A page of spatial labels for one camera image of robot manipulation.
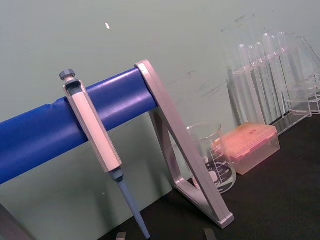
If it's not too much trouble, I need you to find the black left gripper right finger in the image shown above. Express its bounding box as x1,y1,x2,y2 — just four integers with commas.
203,228,216,240

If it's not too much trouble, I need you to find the clear glass beaker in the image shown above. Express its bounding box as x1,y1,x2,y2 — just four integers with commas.
186,122,237,195

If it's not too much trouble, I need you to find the grey triangular stand end frame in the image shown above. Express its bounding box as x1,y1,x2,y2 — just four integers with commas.
134,59,236,229

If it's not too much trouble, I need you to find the blue round stand bar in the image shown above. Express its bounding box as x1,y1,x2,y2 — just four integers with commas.
0,67,160,186

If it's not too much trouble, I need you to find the clear glass measuring vessel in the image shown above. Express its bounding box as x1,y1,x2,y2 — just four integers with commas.
308,71,320,112

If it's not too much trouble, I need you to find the black table cloth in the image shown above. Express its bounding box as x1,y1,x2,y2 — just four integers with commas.
106,109,320,240

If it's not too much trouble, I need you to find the clear test tube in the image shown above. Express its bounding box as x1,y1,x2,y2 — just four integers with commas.
247,45,265,125
254,41,274,125
270,35,288,120
262,32,282,123
237,43,254,125
277,31,297,115

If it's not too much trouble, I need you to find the white and grey pipette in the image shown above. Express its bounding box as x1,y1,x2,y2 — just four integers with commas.
58,68,151,240

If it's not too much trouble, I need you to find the clear acrylic test tube rack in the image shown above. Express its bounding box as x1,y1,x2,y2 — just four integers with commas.
226,36,320,137

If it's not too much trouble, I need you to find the pink pipette tip box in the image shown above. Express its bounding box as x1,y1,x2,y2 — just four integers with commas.
220,122,281,176

